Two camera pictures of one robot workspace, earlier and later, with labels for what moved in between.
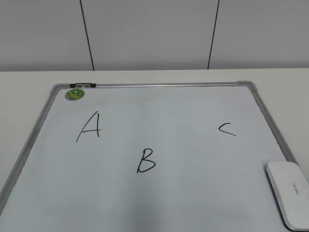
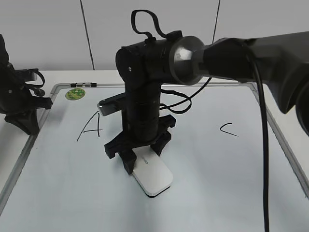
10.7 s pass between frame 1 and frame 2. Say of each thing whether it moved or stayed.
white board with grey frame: moved
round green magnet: stayed
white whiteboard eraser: moved
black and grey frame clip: stayed
